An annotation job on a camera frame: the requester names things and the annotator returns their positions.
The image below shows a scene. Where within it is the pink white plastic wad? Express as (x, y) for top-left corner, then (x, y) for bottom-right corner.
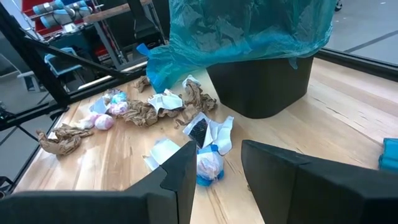
(94, 113), (115, 131)

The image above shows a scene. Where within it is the white paper mask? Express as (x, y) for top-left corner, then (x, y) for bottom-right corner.
(147, 88), (185, 113)

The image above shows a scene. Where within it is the red storage rack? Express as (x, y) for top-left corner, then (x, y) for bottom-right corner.
(21, 0), (108, 58)

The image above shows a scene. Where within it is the white paper piece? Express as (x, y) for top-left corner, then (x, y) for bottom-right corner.
(142, 138), (182, 172)

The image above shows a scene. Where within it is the blue chair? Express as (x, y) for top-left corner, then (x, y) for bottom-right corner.
(43, 46), (84, 79)

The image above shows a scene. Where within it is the white wrapper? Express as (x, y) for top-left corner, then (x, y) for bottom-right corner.
(74, 113), (100, 131)

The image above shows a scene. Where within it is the small brown paper scrap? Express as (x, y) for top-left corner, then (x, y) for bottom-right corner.
(133, 75), (152, 93)

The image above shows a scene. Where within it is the teal and pink plastic wad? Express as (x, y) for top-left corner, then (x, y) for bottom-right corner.
(104, 88), (130, 117)

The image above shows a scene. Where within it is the white stool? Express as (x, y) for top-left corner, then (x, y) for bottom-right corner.
(16, 70), (42, 93)

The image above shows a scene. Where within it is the teal plastic trash bag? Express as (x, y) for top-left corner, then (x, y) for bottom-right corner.
(136, 0), (338, 94)

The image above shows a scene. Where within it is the white packet with black square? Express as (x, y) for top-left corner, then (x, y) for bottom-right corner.
(182, 111), (235, 156)

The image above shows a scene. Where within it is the plastic ball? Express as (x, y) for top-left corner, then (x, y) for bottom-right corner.
(196, 144), (226, 188)

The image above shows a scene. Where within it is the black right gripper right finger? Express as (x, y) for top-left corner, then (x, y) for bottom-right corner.
(241, 139), (398, 224)

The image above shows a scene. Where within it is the wooden table edge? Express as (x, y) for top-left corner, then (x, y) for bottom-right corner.
(81, 0), (154, 25)

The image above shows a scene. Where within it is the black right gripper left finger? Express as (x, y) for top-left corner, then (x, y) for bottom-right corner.
(0, 140), (198, 224)

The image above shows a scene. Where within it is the small white plastic wad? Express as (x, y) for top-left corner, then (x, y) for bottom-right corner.
(182, 74), (201, 90)

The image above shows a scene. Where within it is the long brown paper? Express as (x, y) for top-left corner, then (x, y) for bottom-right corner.
(119, 79), (218, 128)

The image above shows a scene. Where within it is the teal folded bag pack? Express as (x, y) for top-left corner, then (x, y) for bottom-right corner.
(378, 137), (398, 174)

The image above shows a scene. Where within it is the brown paper wad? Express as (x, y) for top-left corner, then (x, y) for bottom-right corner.
(36, 123), (95, 157)

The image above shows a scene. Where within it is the black plastic trash bin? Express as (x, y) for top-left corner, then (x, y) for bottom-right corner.
(206, 55), (315, 119)

